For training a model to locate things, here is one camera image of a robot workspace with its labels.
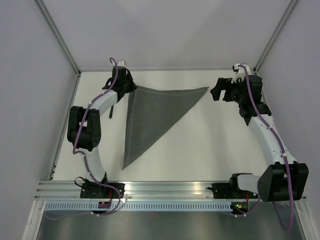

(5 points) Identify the wrist white camera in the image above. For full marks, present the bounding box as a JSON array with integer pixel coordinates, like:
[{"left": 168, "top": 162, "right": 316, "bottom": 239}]
[
  {"left": 115, "top": 60, "right": 126, "bottom": 68},
  {"left": 231, "top": 63, "right": 252, "bottom": 84}
]

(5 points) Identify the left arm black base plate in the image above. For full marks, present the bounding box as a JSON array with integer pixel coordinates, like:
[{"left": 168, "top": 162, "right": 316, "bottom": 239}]
[{"left": 80, "top": 181, "right": 125, "bottom": 199}]

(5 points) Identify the grey cloth napkin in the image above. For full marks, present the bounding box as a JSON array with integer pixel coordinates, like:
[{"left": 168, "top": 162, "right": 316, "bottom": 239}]
[{"left": 122, "top": 86, "right": 208, "bottom": 169}]

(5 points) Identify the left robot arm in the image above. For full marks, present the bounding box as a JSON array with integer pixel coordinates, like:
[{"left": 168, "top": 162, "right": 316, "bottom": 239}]
[{"left": 67, "top": 65, "right": 137, "bottom": 198}]

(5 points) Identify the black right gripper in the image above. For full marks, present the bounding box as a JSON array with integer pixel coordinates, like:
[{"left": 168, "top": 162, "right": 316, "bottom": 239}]
[{"left": 210, "top": 77, "right": 247, "bottom": 105}]

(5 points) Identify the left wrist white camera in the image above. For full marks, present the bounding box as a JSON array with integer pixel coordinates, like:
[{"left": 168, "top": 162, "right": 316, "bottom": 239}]
[{"left": 115, "top": 60, "right": 126, "bottom": 68}]

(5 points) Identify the aluminium front rail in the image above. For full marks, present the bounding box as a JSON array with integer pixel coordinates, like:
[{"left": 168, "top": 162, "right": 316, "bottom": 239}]
[{"left": 33, "top": 180, "right": 258, "bottom": 201}]

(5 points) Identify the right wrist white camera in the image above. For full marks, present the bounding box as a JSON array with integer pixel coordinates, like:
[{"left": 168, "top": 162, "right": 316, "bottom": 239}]
[{"left": 231, "top": 63, "right": 252, "bottom": 84}]

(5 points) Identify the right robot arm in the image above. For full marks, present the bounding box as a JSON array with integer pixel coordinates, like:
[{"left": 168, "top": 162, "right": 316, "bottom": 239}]
[{"left": 210, "top": 75, "right": 309, "bottom": 202}]

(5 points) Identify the right aluminium frame post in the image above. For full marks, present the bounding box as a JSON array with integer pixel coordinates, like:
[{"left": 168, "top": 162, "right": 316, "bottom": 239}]
[{"left": 253, "top": 0, "right": 300, "bottom": 74}]

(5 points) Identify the white slotted cable duct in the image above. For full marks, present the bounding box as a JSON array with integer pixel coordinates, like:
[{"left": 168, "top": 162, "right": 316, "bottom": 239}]
[{"left": 44, "top": 200, "right": 232, "bottom": 212}]

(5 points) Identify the left aluminium frame post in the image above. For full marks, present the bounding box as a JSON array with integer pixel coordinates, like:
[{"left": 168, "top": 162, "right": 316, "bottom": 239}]
[{"left": 34, "top": 0, "right": 81, "bottom": 77}]

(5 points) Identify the gold fork green handle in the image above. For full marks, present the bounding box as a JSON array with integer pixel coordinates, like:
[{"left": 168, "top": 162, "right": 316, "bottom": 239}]
[{"left": 109, "top": 106, "right": 114, "bottom": 119}]

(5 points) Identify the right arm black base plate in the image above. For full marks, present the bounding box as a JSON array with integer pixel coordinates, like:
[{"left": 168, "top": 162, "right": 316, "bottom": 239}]
[{"left": 206, "top": 182, "right": 259, "bottom": 200}]

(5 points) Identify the aluminium frame post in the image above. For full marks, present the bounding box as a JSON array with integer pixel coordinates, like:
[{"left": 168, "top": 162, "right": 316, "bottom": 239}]
[
  {"left": 34, "top": 0, "right": 81, "bottom": 77},
  {"left": 253, "top": 0, "right": 300, "bottom": 74}
]

